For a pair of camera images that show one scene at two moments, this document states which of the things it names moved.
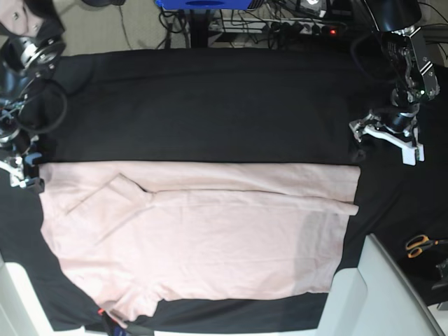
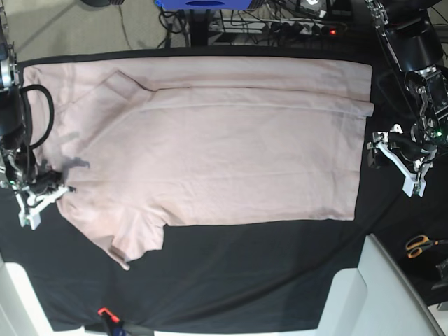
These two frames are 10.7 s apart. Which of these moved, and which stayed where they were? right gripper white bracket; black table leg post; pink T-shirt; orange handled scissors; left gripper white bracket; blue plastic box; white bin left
Moved: left gripper white bracket; pink T-shirt; right gripper white bracket
Stayed: white bin left; orange handled scissors; black table leg post; blue plastic box
